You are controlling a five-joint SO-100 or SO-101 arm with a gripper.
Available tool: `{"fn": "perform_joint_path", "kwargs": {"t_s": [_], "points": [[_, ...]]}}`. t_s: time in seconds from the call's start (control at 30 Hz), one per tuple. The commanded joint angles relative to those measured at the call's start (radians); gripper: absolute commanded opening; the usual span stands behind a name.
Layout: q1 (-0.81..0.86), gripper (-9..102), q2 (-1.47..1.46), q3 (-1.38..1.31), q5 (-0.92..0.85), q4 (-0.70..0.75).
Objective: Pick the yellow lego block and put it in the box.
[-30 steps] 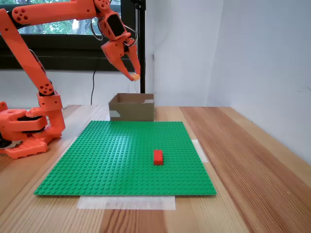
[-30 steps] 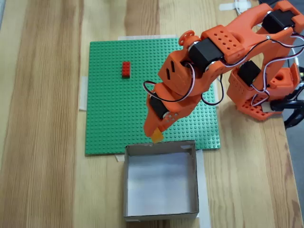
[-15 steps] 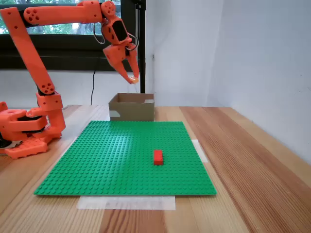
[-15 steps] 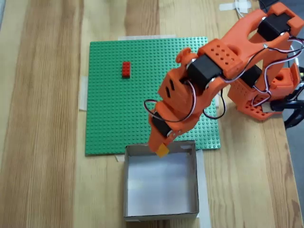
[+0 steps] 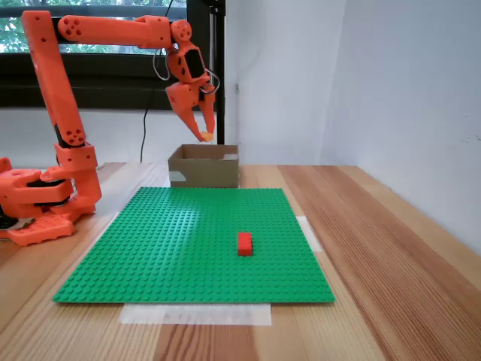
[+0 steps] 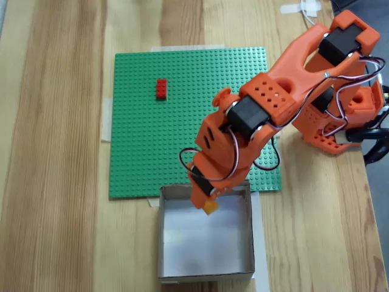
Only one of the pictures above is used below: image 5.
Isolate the black window frame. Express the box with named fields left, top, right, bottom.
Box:
left=0, top=0, right=226, bottom=112

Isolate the red lego block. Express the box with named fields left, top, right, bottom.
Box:
left=237, top=232, right=254, bottom=257

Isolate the black table clamp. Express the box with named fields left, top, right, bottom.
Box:
left=0, top=205, right=23, bottom=231

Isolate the masking tape strip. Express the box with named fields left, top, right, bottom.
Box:
left=118, top=302, right=272, bottom=326
left=295, top=215, right=323, bottom=253

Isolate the green lego baseplate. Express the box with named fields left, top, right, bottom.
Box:
left=51, top=187, right=336, bottom=305

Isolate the hanging black cable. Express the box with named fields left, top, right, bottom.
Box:
left=140, top=0, right=174, bottom=163

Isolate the open cardboard box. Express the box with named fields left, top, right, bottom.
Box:
left=168, top=144, right=241, bottom=189

